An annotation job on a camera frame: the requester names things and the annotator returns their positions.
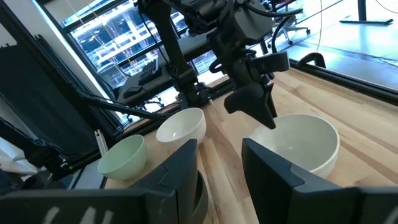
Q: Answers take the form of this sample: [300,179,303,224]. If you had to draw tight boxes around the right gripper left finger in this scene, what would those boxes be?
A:
[130,138,200,224]

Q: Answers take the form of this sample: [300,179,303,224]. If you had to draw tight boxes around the black keyboard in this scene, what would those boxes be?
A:
[137,58,162,86]

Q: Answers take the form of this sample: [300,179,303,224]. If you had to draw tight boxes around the black floor stand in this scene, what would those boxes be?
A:
[338,0,394,26]

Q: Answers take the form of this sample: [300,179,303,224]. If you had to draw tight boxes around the light green bowl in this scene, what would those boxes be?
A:
[97,134,148,182]

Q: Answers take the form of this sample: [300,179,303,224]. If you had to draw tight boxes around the large black panel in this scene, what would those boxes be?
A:
[0,34,105,162]

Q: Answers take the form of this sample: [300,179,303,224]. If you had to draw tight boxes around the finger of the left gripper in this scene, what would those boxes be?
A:
[224,89,264,116]
[248,82,278,130]

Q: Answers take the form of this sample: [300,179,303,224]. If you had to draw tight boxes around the large glass window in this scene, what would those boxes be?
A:
[34,0,218,125]

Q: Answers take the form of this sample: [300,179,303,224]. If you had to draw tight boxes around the office chair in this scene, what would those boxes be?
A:
[269,14,312,47]

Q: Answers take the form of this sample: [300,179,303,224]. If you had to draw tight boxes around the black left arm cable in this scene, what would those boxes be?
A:
[242,1,304,54]

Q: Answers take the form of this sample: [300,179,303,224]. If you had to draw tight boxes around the silver aluminium bracket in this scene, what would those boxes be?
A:
[94,129,109,156]

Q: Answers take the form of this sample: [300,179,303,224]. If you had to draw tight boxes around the black frame handle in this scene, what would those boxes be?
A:
[297,52,327,69]

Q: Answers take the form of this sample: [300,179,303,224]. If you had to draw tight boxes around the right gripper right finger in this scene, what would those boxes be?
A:
[241,138,358,224]

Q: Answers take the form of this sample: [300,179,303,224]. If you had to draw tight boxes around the white bowl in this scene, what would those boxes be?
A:
[155,107,207,153]
[248,113,340,180]

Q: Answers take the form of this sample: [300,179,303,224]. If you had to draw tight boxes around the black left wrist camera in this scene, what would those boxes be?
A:
[252,51,292,75]

